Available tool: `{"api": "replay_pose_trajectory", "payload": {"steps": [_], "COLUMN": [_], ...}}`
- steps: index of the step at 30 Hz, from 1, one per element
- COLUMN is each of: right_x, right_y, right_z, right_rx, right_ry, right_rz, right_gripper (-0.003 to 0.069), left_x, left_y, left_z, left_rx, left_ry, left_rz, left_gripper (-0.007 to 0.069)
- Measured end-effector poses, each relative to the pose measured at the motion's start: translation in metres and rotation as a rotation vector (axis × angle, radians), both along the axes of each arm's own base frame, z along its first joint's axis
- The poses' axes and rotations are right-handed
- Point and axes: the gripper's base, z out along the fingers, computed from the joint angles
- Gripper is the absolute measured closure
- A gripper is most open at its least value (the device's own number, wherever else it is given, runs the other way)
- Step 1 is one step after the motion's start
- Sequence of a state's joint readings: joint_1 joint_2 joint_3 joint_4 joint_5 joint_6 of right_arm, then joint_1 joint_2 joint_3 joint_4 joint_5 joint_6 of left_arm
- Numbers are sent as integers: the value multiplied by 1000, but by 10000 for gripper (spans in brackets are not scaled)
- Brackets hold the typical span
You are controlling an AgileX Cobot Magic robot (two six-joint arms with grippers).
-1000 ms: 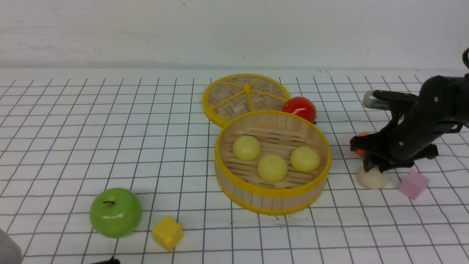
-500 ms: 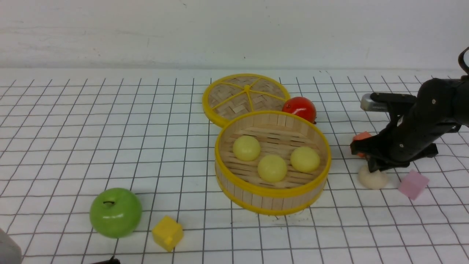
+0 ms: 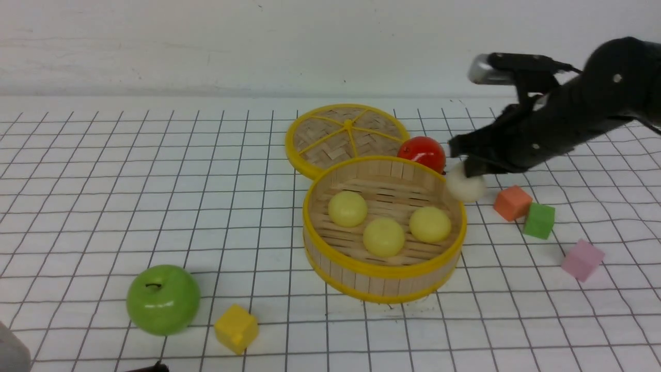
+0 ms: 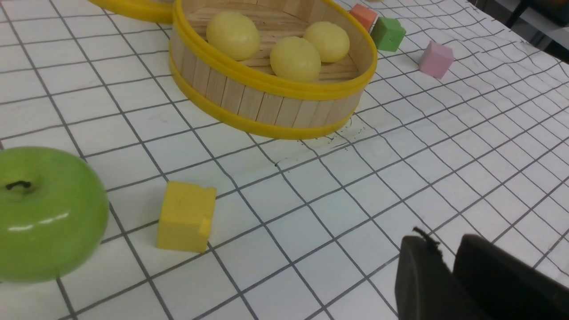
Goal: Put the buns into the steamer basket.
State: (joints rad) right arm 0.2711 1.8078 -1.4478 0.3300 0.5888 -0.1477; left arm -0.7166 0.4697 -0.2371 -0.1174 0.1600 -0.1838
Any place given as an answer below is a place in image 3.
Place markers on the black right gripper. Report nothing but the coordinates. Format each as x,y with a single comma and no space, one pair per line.
546,127

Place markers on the yellow bun front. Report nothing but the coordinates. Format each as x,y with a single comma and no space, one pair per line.
383,237

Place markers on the white grid tablecloth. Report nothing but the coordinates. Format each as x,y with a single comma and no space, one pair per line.
97,190

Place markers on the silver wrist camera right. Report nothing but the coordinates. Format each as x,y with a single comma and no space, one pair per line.
481,72

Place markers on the green cube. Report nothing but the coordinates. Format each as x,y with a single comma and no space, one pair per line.
540,221

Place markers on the black object bottom edge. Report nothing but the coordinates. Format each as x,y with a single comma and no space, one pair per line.
157,367

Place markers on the green apple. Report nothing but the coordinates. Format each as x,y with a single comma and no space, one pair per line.
163,300

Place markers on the orange cube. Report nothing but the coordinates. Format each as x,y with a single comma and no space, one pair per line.
512,203

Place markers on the yellow cube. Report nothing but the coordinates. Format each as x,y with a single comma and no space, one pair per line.
236,329

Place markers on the red tomato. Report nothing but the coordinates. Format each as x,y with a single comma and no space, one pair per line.
424,150

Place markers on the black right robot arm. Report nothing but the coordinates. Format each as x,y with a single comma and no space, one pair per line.
632,60

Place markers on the yellow bun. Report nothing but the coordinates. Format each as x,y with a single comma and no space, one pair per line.
430,224
383,237
347,209

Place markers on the grey robot base corner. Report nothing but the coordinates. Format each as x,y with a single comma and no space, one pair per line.
15,356

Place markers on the bamboo steamer tray yellow rim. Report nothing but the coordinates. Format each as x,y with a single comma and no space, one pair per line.
392,188

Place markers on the woven bamboo steamer lid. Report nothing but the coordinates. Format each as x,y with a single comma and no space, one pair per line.
328,135

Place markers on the pink cube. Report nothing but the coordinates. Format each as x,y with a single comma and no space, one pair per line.
582,260

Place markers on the beige bun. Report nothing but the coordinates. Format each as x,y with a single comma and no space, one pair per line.
463,188

